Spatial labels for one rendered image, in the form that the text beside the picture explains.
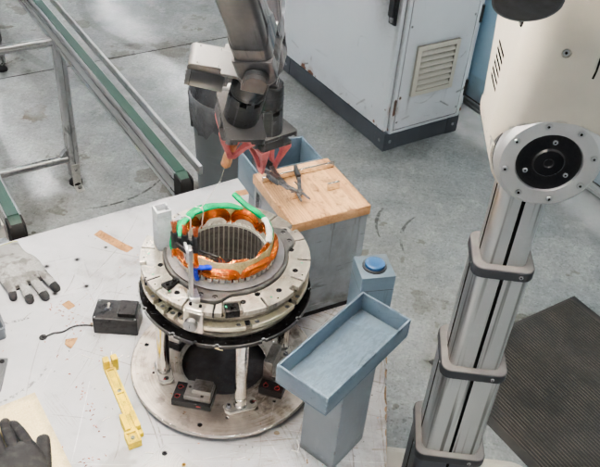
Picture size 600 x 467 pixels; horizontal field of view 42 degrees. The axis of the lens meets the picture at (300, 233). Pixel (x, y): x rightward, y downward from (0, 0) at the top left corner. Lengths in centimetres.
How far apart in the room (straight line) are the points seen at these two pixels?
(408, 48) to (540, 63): 259
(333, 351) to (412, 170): 246
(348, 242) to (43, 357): 70
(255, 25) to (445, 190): 274
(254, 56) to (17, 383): 92
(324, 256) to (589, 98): 76
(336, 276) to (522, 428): 115
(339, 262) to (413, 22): 204
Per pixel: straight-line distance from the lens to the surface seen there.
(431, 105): 395
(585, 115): 118
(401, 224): 343
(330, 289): 179
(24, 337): 180
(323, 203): 166
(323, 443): 150
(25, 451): 158
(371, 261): 156
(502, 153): 120
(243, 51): 107
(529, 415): 277
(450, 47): 384
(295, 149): 190
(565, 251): 352
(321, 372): 136
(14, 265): 195
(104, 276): 191
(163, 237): 146
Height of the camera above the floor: 204
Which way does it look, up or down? 38 degrees down
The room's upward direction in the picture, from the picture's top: 5 degrees clockwise
